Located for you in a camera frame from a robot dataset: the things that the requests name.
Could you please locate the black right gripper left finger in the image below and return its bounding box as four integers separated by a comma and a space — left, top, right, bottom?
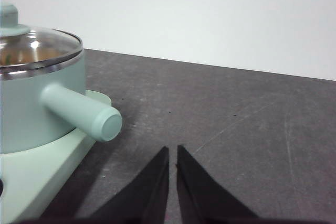
89, 146, 170, 224

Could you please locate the glass lid with green knob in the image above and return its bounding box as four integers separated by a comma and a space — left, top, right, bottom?
0, 4, 83, 77

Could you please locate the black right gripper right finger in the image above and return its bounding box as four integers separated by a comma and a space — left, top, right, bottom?
175, 144, 260, 224

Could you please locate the mint green breakfast machine base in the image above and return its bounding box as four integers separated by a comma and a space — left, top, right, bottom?
0, 89, 112, 221

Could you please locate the mint green steamer pot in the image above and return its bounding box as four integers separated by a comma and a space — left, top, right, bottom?
0, 57, 123, 156

